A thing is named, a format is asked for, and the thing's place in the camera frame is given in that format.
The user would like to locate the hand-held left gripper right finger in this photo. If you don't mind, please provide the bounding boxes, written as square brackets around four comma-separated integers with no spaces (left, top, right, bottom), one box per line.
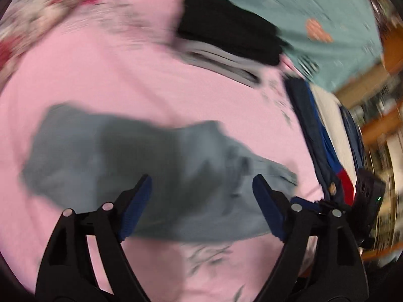
[253,174,370,302]

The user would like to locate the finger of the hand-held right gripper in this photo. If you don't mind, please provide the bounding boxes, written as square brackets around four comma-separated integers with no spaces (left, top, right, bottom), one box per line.
[290,196,352,218]

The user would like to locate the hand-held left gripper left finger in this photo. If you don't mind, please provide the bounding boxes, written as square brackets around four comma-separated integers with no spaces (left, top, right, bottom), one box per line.
[36,174,153,302]

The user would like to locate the grey-blue pants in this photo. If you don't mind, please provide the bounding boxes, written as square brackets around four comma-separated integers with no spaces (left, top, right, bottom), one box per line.
[20,102,298,243]

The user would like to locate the folded grey pants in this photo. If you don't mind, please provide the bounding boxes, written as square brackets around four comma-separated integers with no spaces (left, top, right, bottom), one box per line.
[176,37,264,88]

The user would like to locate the folded black pants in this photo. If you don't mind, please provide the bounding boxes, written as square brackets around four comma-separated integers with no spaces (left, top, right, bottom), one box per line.
[176,0,294,67]

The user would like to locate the blue and red garment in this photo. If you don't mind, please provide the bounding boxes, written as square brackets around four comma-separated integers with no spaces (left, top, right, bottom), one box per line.
[306,83,357,202]

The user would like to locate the dark blue denim jeans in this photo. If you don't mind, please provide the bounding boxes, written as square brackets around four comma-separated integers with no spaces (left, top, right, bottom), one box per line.
[338,105,366,178]

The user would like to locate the navy garment with bear patch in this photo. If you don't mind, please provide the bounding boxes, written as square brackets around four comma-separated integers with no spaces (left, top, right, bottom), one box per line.
[284,78,344,202]

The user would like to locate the wooden display shelf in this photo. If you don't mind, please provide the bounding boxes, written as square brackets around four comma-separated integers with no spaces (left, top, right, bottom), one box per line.
[333,22,403,266]

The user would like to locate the pink floral bedsheet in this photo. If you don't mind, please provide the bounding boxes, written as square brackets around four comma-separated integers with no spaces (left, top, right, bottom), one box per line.
[0,0,362,302]

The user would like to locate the teal heart print blanket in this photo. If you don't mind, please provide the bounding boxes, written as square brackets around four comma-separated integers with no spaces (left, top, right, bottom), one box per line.
[143,0,384,92]

